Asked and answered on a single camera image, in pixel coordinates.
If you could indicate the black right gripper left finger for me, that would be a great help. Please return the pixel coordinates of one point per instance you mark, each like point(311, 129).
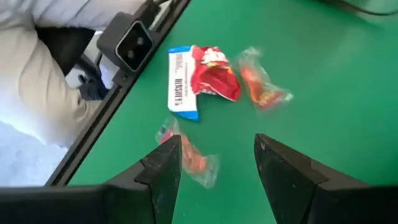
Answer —
point(77, 205)

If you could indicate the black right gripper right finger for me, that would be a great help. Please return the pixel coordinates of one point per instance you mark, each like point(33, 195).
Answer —
point(326, 205)

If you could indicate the clear wrapped orange candy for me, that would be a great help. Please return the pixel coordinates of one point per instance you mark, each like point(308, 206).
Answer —
point(196, 161)

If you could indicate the clear wrapped red candy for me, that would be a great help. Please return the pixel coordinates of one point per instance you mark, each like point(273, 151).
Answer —
point(258, 87)

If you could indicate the red Skittles candy pack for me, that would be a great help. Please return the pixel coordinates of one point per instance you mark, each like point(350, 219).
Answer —
point(214, 81)

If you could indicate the person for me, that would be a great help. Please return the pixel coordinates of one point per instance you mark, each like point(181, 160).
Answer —
point(37, 77)

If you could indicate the white blue Hershey's bar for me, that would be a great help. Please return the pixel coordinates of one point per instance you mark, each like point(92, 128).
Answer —
point(182, 90)

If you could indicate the black table-level camera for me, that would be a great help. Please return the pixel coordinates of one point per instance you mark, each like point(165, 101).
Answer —
point(124, 40)

